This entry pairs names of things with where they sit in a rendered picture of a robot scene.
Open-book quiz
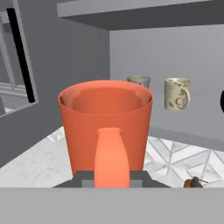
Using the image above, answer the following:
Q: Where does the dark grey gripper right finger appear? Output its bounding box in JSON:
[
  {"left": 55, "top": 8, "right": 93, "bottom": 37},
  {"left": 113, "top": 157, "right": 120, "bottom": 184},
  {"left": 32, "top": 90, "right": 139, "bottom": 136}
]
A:
[{"left": 129, "top": 171, "right": 172, "bottom": 189}]

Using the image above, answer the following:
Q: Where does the grey-green cup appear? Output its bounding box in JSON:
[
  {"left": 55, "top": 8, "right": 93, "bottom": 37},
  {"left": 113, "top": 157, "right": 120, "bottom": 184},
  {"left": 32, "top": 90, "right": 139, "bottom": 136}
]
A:
[{"left": 126, "top": 74, "right": 151, "bottom": 89}]

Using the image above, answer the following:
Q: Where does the small brown and black object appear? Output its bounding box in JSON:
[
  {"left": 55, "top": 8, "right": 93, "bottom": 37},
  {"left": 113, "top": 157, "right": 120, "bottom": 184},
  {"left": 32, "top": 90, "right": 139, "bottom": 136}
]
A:
[{"left": 183, "top": 176, "right": 209, "bottom": 189}]

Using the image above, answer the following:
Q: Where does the grey cabinet door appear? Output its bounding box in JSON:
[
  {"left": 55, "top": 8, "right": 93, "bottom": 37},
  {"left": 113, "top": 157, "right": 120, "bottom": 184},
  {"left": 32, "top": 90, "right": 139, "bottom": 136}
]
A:
[{"left": 0, "top": 0, "right": 39, "bottom": 119}]

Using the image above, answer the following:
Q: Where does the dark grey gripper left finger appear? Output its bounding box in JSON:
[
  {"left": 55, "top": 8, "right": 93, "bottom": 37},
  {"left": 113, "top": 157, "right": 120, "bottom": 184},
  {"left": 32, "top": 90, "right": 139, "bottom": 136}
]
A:
[{"left": 52, "top": 171, "right": 95, "bottom": 189}]

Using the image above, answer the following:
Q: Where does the beige patterned mug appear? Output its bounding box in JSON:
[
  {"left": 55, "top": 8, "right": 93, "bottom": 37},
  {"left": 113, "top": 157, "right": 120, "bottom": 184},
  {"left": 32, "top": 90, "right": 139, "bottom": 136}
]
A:
[{"left": 164, "top": 77, "right": 192, "bottom": 112}]

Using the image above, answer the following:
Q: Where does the grey cabinet shelf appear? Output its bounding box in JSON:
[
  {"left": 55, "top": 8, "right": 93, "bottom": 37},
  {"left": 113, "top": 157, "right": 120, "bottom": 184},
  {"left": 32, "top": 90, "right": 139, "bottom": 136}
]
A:
[{"left": 56, "top": 0, "right": 224, "bottom": 32}]

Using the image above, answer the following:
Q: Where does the orange mug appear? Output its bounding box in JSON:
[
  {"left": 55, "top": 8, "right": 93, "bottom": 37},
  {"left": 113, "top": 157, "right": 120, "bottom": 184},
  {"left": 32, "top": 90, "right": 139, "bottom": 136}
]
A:
[{"left": 58, "top": 80, "right": 154, "bottom": 189}]

